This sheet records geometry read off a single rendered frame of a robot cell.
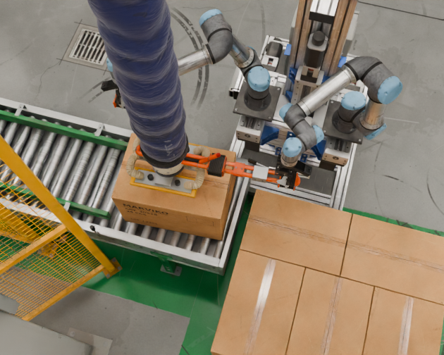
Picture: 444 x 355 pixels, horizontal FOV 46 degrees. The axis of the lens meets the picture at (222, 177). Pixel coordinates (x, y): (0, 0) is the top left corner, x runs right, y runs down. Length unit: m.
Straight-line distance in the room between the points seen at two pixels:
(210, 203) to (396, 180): 1.70
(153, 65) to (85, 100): 2.57
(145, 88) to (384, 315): 1.93
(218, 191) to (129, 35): 1.35
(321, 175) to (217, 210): 1.13
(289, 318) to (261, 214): 0.63
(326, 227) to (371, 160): 1.00
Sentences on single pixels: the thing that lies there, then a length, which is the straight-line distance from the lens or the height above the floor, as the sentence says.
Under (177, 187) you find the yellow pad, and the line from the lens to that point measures 2.64.
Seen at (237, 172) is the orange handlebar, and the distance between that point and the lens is 2.53.
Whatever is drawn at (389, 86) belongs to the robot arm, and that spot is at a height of 1.67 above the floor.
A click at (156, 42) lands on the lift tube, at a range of 1.72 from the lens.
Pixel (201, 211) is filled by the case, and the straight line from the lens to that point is 2.77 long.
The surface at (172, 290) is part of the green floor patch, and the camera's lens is 3.65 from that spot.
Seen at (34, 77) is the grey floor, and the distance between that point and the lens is 4.58.
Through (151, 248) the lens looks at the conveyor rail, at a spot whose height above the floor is 0.59.
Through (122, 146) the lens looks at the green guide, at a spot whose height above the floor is 0.63.
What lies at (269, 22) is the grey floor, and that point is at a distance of 4.62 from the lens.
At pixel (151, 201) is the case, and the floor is 0.95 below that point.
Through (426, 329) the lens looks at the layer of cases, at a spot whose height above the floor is 0.54.
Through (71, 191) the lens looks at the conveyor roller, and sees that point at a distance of 3.39.
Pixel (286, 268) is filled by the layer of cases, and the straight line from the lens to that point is 3.12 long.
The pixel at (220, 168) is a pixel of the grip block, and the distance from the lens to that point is 2.53.
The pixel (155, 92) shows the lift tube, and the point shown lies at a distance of 1.91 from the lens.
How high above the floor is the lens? 3.56
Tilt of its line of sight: 67 degrees down
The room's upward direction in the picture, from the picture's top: 3 degrees counter-clockwise
